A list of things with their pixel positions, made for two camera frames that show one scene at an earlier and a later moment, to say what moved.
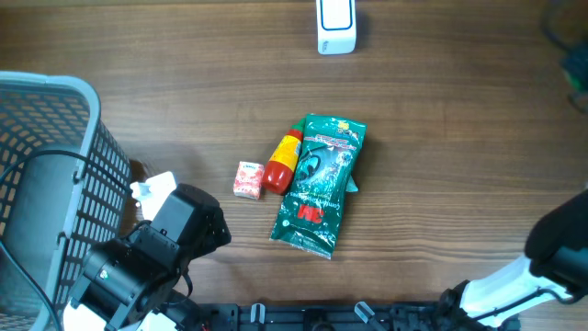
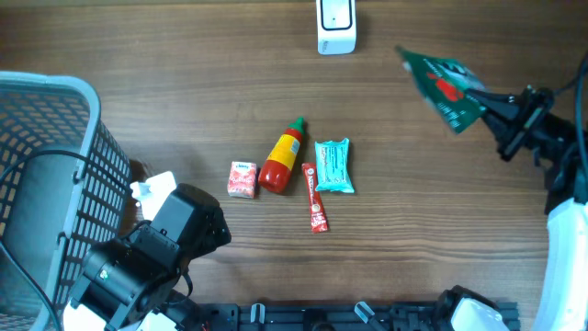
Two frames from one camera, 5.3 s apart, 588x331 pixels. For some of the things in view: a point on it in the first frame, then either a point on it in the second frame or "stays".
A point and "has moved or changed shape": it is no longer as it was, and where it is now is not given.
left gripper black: (211, 242) stays
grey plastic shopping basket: (64, 189) stays
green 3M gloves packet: (310, 217) to (446, 84)
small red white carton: (249, 179) has moved or changed shape
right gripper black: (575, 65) to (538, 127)
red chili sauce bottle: (278, 173) stays
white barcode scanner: (336, 26) stays
